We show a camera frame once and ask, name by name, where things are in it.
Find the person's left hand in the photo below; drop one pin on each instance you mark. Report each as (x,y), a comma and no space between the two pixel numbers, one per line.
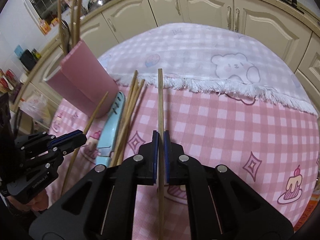
(39,203)

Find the white plastic bag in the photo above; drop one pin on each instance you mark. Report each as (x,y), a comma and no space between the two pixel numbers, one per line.
(36,107)

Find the light wooden chopstick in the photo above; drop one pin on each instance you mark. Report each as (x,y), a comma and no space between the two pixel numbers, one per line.
(75,153)

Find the steel wok in sink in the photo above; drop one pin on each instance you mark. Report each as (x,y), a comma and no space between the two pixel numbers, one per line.
(94,4)

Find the red utensil holder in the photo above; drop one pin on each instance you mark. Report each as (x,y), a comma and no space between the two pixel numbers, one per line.
(9,83)

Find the pink cylindrical utensil holder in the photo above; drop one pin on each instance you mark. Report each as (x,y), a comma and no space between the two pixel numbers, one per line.
(82,81)

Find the pink checkered tablecloth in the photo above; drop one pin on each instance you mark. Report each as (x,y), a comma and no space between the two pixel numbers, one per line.
(274,149)

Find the dark brown wooden chopstick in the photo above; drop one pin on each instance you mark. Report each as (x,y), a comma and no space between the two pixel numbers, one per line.
(161,165)

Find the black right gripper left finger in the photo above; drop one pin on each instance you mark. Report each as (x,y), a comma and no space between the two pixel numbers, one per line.
(102,204)

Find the orange patterned bag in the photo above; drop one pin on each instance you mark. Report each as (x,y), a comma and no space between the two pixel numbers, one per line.
(308,211)

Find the white bear fringed cloth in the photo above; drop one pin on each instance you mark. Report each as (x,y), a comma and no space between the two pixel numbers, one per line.
(201,58)

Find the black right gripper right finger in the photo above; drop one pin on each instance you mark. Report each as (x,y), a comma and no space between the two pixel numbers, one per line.
(220,204)

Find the black electric kettle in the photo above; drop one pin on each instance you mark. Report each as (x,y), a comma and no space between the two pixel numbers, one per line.
(28,60)

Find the orange bottle on windowsill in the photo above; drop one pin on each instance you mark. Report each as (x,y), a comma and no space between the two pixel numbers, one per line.
(45,27)

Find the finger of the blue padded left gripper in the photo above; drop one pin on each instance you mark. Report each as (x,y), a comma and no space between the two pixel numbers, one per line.
(68,142)

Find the cream lower kitchen cabinets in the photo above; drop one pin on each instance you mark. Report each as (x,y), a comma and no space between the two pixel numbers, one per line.
(268,21)

